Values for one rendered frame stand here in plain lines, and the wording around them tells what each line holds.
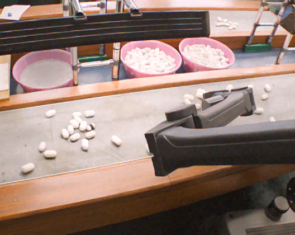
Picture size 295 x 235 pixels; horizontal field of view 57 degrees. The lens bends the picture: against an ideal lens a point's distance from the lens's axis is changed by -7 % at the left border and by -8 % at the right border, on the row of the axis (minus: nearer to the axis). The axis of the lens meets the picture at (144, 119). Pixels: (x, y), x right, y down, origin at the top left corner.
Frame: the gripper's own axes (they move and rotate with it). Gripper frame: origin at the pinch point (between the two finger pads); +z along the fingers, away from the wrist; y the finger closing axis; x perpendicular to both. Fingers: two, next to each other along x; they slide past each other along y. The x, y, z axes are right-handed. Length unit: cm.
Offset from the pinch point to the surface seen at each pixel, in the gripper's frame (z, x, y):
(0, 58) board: 29, -28, 72
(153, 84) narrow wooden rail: 9.0, -8.0, 15.9
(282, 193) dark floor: 37, 69, -73
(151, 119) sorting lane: -0.6, 3.6, 22.1
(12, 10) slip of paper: 65, -58, 68
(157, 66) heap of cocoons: 22.2, -15.7, 8.1
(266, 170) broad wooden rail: -16.6, 26.8, -13.7
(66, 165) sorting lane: -10, 12, 53
